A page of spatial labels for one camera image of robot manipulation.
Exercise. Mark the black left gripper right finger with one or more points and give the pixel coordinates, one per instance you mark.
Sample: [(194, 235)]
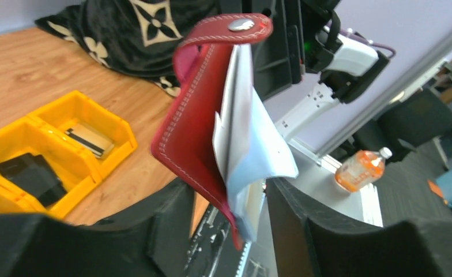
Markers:
[(312, 239)]

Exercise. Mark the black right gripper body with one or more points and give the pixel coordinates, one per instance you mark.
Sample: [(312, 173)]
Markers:
[(304, 40)]

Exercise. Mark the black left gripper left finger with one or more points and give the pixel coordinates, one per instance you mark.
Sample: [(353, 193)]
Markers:
[(149, 238)]

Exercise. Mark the white cards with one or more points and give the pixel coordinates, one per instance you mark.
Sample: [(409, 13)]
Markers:
[(247, 146)]

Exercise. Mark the red leather card holder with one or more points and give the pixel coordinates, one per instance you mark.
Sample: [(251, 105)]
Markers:
[(183, 143)]

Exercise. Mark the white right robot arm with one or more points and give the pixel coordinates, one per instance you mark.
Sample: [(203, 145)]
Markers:
[(356, 64)]

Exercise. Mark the yellow bin with black holder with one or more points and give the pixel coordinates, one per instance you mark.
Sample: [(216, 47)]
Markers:
[(71, 165)]

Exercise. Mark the beige striped cards in bin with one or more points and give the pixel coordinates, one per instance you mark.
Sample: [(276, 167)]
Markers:
[(93, 140)]

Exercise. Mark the yellow bin with striped cards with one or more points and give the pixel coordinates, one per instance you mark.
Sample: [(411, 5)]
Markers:
[(75, 107)]

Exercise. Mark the black card holder in bin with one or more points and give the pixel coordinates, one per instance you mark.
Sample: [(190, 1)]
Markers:
[(33, 174)]

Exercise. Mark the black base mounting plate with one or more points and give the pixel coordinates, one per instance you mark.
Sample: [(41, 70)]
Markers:
[(212, 251)]

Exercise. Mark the orange drink bottle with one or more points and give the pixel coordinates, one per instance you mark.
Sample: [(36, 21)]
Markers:
[(361, 169)]

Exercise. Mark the black floral blanket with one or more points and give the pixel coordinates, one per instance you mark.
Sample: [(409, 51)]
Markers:
[(134, 38)]

